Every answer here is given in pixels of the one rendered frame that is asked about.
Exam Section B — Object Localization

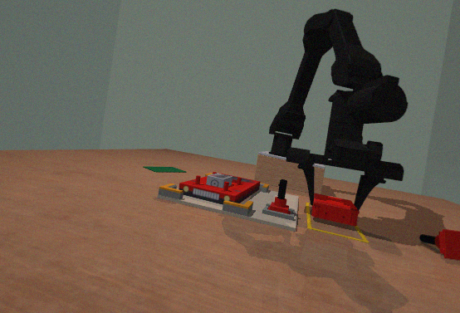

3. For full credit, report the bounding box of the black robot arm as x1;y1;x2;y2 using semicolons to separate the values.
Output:
269;9;408;170

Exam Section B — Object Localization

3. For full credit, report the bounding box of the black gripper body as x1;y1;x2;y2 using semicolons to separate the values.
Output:
286;122;404;181

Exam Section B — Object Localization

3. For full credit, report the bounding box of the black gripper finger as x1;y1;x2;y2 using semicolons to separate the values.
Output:
297;165;315;205
354;175;386;210

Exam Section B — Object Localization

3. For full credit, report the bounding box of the yellow rectangular outline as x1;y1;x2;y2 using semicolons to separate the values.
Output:
306;203;369;243

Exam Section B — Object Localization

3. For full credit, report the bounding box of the green rectangular patch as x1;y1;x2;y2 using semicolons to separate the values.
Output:
143;166;186;172

